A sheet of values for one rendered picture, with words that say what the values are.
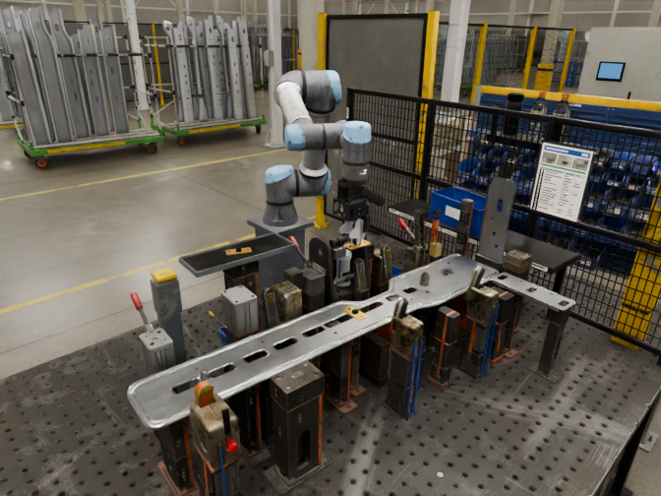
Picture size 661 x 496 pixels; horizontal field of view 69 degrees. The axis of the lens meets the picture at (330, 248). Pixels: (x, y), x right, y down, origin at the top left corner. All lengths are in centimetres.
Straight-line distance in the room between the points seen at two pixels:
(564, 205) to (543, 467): 106
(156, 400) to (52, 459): 48
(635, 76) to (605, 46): 61
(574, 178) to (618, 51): 625
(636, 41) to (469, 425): 713
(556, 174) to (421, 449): 123
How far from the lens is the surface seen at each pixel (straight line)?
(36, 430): 182
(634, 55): 827
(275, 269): 204
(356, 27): 436
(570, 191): 217
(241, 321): 147
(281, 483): 147
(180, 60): 921
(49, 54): 814
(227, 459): 120
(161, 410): 128
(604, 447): 179
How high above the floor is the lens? 183
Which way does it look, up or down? 24 degrees down
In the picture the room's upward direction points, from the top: 1 degrees clockwise
